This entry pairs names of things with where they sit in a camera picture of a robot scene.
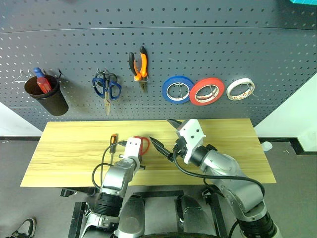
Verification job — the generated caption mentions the red tape roll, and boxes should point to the red tape roll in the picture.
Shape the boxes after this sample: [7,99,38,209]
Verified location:
[132,135,151,156]
[189,77,225,107]

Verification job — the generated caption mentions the orange black handled screwdriver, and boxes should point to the orange black handled screwdriver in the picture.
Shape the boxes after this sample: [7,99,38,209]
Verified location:
[109,133,118,164]

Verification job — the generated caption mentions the black baseboard strip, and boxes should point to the black baseboard strip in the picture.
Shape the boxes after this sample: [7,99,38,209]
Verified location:
[0,136,43,142]

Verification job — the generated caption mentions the orange black needle-nose pliers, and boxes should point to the orange black needle-nose pliers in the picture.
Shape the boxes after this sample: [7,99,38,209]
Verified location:
[128,46,149,94]

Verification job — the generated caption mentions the dark grey metal pegboard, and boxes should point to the dark grey metal pegboard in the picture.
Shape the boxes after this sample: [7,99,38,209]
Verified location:
[0,0,317,132]

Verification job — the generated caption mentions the white tape roll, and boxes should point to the white tape roll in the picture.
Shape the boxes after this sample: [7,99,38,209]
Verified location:
[226,77,256,102]

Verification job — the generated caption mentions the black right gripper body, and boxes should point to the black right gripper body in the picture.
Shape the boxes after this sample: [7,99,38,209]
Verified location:
[172,137,189,162]

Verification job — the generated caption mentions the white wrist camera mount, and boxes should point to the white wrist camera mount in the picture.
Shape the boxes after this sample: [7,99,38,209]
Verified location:
[176,119,207,164]
[123,137,143,159]

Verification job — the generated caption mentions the blue handled scissors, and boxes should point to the blue handled scissors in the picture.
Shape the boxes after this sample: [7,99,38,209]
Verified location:
[92,71,122,117]

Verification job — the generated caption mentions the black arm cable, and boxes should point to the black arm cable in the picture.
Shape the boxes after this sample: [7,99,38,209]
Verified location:
[172,148,266,201]
[91,140,126,191]

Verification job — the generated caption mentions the red blue handled screwdriver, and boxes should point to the red blue handled screwdriver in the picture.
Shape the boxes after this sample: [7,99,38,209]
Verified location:
[33,67,53,94]

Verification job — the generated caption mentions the dark brown plastic cup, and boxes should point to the dark brown plastic cup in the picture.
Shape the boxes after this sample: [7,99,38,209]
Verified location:
[24,75,69,117]

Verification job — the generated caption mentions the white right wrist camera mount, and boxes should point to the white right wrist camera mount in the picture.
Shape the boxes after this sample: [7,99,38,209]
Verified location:
[176,119,207,164]

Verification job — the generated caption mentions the black metal table frame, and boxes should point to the black metal table frame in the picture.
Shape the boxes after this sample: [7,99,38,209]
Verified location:
[60,185,228,238]

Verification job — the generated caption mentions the silver wire pegboard hook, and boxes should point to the silver wire pegboard hook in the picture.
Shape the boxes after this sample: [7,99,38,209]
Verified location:
[14,69,34,83]

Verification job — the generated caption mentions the blue tape roll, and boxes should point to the blue tape roll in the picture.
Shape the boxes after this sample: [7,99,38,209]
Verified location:
[162,75,195,104]

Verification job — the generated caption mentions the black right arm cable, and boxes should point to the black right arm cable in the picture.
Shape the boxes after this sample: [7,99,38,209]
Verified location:
[172,148,266,201]

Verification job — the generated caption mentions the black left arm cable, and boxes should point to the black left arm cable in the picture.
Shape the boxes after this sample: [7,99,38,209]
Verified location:
[91,140,126,191]

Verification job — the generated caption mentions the black white sneaker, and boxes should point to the black white sneaker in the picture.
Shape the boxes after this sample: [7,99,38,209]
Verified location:
[9,217,37,238]

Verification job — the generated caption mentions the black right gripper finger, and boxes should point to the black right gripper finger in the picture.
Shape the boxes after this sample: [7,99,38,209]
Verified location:
[149,136,174,162]
[166,119,184,130]

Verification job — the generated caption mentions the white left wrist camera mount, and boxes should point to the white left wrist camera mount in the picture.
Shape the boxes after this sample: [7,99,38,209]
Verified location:
[123,137,143,159]

